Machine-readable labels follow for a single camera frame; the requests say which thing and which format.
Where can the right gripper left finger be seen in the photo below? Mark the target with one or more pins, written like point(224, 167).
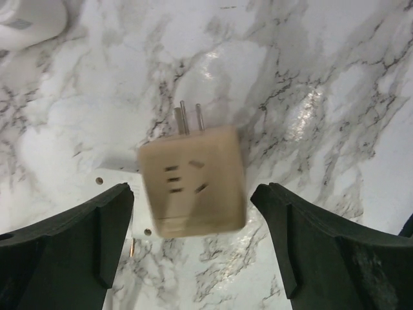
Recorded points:
point(57, 263)

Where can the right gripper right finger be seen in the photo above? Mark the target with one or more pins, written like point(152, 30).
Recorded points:
point(329, 262)

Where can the beige cube socket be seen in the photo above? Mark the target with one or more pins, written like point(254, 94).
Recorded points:
point(195, 180)

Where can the white flat plug adapter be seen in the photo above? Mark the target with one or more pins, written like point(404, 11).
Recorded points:
point(125, 219)

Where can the white PVC pipe stand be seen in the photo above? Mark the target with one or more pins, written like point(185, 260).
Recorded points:
point(28, 22)

